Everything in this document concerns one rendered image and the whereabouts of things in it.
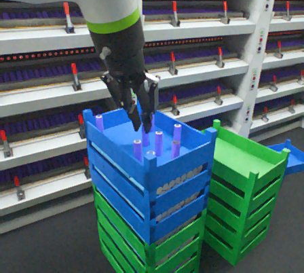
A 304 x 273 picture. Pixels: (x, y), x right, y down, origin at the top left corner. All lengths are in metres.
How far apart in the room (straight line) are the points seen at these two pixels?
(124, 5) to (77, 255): 0.88
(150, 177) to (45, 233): 0.73
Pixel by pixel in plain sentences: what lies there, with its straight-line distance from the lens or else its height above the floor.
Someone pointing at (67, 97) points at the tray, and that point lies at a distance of 0.94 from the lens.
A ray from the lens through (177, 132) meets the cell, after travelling 0.64.
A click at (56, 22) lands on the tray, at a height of 0.77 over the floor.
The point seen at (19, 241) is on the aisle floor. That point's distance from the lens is 1.18.
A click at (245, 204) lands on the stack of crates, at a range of 0.84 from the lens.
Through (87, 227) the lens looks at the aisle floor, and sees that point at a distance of 1.14.
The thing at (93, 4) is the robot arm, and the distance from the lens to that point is 0.41.
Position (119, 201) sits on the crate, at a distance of 0.69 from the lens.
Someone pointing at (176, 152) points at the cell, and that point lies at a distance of 0.57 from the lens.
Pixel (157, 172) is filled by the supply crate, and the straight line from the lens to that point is 0.52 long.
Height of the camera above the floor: 0.83
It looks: 26 degrees down
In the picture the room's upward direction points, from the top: straight up
